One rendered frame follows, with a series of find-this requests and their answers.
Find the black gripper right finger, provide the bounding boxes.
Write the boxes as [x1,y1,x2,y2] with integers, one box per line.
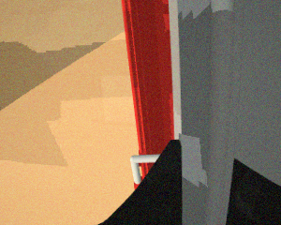
[227,158,281,225]

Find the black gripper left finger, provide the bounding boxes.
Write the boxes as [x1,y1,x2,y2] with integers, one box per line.
[98,140,183,225]

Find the red plastic tray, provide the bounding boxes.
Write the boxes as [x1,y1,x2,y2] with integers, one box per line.
[122,0,174,155]

